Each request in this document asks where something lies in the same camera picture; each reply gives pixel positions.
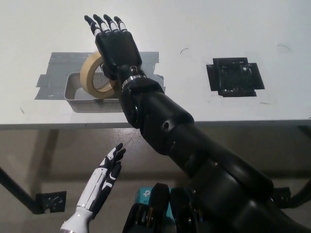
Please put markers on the black and white right hand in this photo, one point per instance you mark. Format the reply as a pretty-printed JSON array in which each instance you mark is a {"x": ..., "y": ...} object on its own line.
[{"x": 119, "y": 48}]

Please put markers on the white and black left hand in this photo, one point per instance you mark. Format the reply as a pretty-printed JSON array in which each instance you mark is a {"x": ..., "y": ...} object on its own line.
[{"x": 102, "y": 177}]

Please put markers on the beige masking tape roll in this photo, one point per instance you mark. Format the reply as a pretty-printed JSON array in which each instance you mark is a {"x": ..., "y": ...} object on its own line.
[{"x": 86, "y": 70}]

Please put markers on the black tape square patch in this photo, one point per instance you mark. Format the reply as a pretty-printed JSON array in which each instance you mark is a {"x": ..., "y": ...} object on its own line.
[{"x": 234, "y": 77}]

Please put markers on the teal cardboard box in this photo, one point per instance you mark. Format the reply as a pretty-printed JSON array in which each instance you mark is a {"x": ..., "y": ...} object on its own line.
[{"x": 144, "y": 194}]

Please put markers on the small grey mesh basket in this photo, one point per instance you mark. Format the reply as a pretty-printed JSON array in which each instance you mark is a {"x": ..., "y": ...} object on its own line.
[{"x": 92, "y": 105}]

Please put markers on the black metal table leg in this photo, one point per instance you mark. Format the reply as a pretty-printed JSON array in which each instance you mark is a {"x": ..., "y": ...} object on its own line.
[{"x": 14, "y": 191}]

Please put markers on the grey duct tape patch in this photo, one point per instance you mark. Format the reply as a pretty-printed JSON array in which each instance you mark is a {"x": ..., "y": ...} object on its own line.
[{"x": 63, "y": 61}]

